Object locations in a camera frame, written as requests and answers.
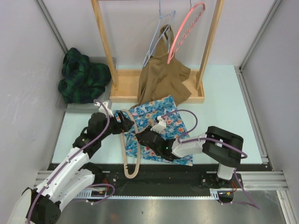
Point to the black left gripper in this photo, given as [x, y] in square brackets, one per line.
[124, 126]

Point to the beige wooden hanger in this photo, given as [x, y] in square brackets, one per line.
[131, 147]

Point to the blue floral garment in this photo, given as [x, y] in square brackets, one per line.
[145, 115]

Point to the tan brown skirt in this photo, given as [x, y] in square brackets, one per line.
[158, 79]

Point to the green plaid garment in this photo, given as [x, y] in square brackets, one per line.
[83, 81]

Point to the light blue wire hanger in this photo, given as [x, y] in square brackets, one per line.
[157, 36]

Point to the pink plastic hanger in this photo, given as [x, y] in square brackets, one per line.
[187, 25]

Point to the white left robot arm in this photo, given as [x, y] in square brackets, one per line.
[76, 172]

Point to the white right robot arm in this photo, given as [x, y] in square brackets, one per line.
[222, 146]

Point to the grey plastic bin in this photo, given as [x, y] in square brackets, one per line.
[90, 107]

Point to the wooden clothes rack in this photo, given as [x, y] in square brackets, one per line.
[126, 81]

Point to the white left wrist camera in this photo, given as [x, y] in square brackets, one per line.
[103, 106]

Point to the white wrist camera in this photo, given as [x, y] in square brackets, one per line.
[160, 124]
[103, 106]

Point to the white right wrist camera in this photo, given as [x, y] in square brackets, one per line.
[160, 124]

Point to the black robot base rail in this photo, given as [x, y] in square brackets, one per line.
[165, 180]

